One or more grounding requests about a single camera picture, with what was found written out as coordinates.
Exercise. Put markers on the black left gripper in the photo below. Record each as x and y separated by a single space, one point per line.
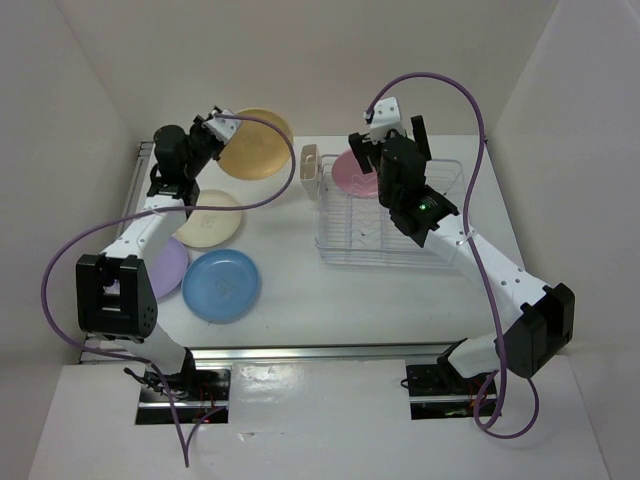
198 129

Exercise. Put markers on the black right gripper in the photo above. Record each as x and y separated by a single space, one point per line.
363 150

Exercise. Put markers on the pink plastic plate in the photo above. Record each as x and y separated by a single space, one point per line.
347 175

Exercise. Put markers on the cream plastic plate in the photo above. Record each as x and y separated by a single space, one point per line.
207 229

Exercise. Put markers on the yellow plastic plate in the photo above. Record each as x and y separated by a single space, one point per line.
255 152

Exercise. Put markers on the purple plastic plate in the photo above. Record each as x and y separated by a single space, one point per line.
168 269

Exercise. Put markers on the blue plastic plate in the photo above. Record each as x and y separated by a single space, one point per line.
221 286

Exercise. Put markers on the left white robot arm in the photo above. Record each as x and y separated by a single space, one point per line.
115 298

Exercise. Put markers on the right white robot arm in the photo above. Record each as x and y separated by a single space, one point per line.
536 319

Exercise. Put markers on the cream cutlery holder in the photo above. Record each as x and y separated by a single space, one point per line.
309 172

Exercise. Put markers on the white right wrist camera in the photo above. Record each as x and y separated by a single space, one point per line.
385 118

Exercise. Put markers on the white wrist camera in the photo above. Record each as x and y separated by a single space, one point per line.
385 118
222 124

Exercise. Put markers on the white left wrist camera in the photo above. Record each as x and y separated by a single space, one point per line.
222 124

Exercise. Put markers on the clear wire dish rack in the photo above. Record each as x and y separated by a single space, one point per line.
354 231

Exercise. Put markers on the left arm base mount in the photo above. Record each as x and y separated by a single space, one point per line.
206 400

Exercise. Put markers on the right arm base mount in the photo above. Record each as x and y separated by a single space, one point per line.
437 392

